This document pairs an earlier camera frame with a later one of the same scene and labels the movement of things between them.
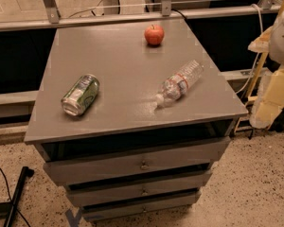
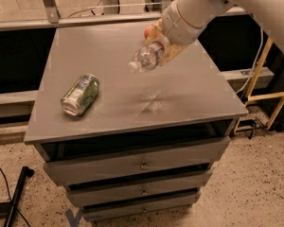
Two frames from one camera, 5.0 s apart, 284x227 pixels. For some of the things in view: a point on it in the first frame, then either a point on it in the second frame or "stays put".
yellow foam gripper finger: [275, 91] -> [171, 50]
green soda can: [80, 96] stays put
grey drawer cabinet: [122, 157] stays put
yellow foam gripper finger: [262, 43] -> [156, 30]
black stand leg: [3, 209] stays put
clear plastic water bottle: [179, 82] -> [145, 58]
